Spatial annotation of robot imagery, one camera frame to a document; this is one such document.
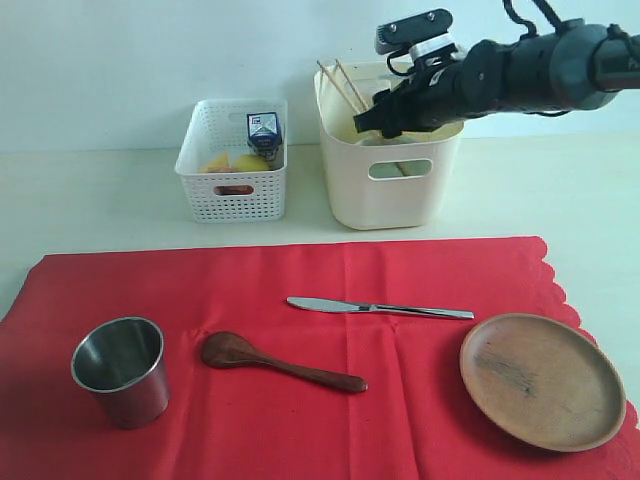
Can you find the silver metal knife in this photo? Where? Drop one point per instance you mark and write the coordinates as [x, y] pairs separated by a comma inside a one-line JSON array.
[[338, 306]]

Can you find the brown wooden plate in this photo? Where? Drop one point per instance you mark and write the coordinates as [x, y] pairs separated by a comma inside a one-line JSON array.
[[542, 382]]

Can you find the stainless steel cup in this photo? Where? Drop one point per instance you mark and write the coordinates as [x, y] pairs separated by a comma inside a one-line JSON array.
[[121, 364]]

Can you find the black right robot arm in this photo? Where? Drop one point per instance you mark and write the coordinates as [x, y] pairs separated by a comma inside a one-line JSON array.
[[581, 69]]

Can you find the blue white milk carton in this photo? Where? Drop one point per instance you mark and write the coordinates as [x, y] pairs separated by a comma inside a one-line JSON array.
[[264, 134]]

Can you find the wooden chopstick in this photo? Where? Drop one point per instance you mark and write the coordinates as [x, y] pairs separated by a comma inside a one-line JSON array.
[[350, 99], [362, 102]]

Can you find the white ceramic bowl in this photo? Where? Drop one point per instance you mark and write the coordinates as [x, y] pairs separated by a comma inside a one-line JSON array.
[[386, 170]]

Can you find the red sausage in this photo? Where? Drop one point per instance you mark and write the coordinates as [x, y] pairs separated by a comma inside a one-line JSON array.
[[233, 190]]

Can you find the dark wooden spoon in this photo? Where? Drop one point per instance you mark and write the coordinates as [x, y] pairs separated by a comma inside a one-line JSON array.
[[225, 350]]

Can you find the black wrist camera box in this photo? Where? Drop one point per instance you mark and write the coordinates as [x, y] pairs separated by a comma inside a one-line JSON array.
[[401, 35]]

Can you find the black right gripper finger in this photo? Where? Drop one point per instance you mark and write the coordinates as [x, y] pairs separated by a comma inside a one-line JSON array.
[[380, 117]]

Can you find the cream plastic bin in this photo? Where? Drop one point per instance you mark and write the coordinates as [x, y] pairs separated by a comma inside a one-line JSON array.
[[356, 199]]

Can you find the white perforated plastic basket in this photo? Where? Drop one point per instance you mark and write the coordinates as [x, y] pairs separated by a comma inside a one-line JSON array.
[[216, 126]]

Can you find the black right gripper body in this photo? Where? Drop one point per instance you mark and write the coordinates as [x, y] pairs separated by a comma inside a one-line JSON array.
[[425, 101]]

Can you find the orange fried chicken piece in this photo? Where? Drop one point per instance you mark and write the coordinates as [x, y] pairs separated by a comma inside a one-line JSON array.
[[219, 164]]

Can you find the yellow lemon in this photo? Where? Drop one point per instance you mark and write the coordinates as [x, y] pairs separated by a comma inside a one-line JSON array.
[[250, 163]]

